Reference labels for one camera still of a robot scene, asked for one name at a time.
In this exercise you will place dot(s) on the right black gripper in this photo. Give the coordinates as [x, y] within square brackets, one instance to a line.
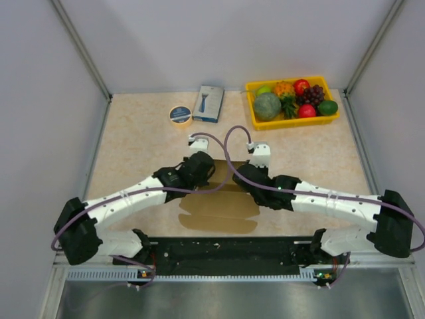
[265, 171]

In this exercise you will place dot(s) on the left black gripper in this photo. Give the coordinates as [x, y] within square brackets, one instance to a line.
[203, 181]

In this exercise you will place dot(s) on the brown cardboard paper box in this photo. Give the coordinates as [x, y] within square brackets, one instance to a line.
[228, 210]

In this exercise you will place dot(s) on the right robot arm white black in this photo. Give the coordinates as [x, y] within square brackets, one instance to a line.
[380, 222]

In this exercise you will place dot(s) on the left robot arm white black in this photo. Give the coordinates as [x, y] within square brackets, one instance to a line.
[82, 230]

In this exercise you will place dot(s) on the yellow masking tape roll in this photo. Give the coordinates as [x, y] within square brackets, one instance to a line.
[180, 116]

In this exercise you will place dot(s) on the green round melon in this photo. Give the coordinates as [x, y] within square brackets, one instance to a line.
[267, 106]

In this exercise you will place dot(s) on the razor in blue package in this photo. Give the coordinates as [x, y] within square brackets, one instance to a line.
[209, 103]

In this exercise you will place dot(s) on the small pineapple green leaves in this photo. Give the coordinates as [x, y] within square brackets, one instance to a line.
[288, 106]

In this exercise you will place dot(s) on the red apple front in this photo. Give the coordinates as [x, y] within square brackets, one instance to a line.
[306, 111]

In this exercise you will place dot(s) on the red apple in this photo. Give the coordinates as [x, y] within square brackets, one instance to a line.
[306, 111]
[300, 85]

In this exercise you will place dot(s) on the small green apple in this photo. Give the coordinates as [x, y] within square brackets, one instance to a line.
[263, 89]

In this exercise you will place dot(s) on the green avocado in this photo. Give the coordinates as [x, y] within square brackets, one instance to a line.
[328, 108]

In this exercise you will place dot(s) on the dark purple grape bunch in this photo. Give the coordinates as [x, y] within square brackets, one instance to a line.
[313, 95]

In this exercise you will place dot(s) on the red apple back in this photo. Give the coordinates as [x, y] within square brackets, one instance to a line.
[300, 85]

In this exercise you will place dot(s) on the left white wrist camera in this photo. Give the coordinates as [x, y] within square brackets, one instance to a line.
[198, 144]

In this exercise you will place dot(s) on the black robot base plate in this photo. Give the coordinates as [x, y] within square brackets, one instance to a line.
[232, 256]

